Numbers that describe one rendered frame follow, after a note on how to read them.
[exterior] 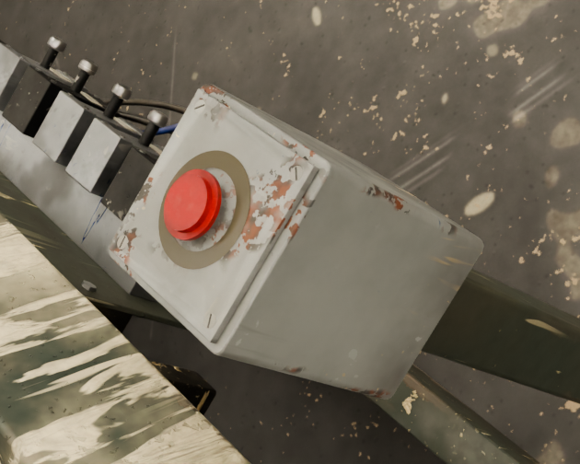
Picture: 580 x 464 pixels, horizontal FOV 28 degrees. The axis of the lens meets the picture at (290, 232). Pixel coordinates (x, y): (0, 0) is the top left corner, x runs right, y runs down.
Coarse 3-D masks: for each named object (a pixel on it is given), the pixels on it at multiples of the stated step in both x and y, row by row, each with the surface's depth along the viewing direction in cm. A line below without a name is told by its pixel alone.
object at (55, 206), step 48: (0, 48) 111; (0, 96) 109; (48, 96) 105; (96, 96) 112; (0, 144) 111; (48, 144) 102; (96, 144) 98; (144, 144) 100; (0, 192) 102; (48, 192) 104; (96, 192) 97; (48, 240) 96; (96, 240) 98; (96, 288) 89
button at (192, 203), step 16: (192, 176) 63; (208, 176) 63; (176, 192) 63; (192, 192) 62; (208, 192) 62; (176, 208) 63; (192, 208) 62; (208, 208) 62; (176, 224) 63; (192, 224) 62; (208, 224) 62
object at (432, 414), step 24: (120, 312) 170; (192, 384) 155; (408, 384) 142; (432, 384) 145; (384, 408) 143; (408, 408) 141; (432, 408) 139; (456, 408) 139; (432, 432) 138; (456, 432) 136; (480, 432) 134; (456, 456) 135; (480, 456) 133; (504, 456) 131; (528, 456) 137
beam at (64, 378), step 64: (0, 256) 90; (0, 320) 83; (64, 320) 84; (0, 384) 77; (64, 384) 78; (128, 384) 78; (0, 448) 74; (64, 448) 72; (128, 448) 73; (192, 448) 73
